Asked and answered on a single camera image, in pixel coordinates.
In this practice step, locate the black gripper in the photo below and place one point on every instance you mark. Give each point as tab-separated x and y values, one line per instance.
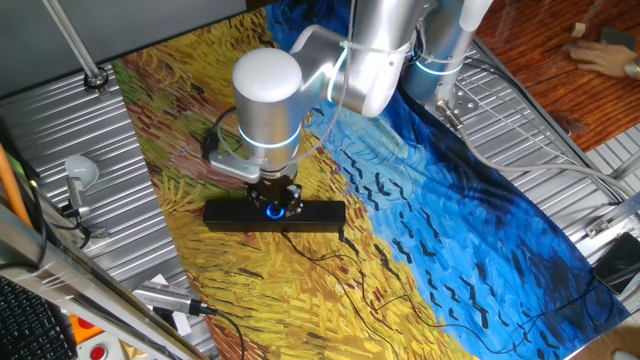
272	190

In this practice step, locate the black soundbar speaker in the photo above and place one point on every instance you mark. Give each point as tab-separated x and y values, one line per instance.
320	217

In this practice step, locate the small beige cube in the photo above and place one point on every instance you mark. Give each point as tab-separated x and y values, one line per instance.
578	30

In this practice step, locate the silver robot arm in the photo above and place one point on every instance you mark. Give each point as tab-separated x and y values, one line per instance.
270	110

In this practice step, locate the person forearm grey sleeve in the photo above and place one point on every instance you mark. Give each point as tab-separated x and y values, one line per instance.
635	70

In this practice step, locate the person hand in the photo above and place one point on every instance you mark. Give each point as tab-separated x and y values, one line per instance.
607	57

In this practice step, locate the white paper card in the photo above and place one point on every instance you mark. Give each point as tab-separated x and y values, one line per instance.
159	279
181	324

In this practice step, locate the Van Gogh painting print cloth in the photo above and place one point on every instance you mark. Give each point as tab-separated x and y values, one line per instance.
450	225

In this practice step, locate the white round lamp head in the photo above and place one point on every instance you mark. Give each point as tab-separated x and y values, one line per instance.
82	170

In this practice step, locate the orange box red button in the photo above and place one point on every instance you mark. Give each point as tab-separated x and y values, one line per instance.
82	327

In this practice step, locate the grey box red button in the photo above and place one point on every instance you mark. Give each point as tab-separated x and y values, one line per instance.
100	352

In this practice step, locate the grey metal stand pole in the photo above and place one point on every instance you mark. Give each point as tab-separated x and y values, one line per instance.
75	45

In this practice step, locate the orange rod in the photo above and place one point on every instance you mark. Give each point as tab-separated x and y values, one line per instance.
12	190

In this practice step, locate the black keyboard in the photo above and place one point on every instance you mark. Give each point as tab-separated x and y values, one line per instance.
30	330

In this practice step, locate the black flat device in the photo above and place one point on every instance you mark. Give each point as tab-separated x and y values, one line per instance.
620	262

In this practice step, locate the silver ribbed camera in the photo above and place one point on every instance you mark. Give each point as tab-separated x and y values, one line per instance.
165	297

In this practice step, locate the aluminium frame bar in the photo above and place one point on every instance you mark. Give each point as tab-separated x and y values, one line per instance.
75	285

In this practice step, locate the silver metal bracket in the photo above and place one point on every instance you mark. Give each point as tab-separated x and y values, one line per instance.
597	227

